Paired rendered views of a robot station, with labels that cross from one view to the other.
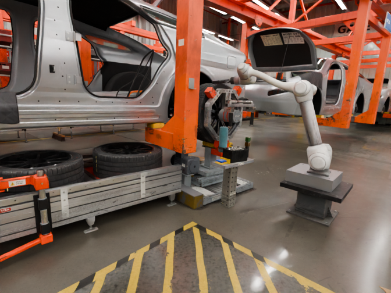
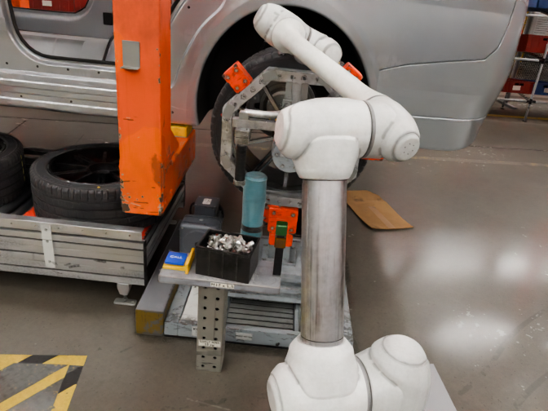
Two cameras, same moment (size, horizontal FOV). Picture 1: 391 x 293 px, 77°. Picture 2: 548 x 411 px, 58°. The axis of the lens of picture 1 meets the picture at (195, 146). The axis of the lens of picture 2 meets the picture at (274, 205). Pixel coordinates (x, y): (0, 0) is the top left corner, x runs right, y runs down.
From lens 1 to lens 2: 2.00 m
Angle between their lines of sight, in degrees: 42
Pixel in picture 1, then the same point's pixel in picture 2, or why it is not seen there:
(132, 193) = (28, 254)
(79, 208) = not seen: outside the picture
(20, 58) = not seen: outside the picture
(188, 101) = (125, 97)
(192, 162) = (189, 233)
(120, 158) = (37, 183)
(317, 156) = (274, 377)
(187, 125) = (129, 152)
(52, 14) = not seen: outside the picture
